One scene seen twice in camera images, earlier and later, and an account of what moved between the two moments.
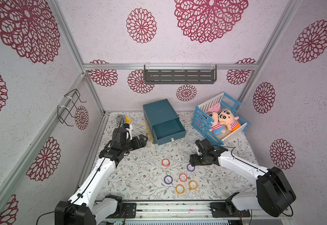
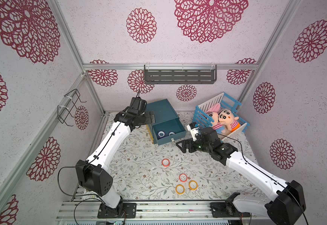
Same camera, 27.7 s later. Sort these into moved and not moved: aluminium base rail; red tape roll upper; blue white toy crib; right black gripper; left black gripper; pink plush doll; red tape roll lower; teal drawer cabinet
Moved: left black gripper; right black gripper
Not moved: teal drawer cabinet; aluminium base rail; blue white toy crib; red tape roll lower; pink plush doll; red tape roll upper
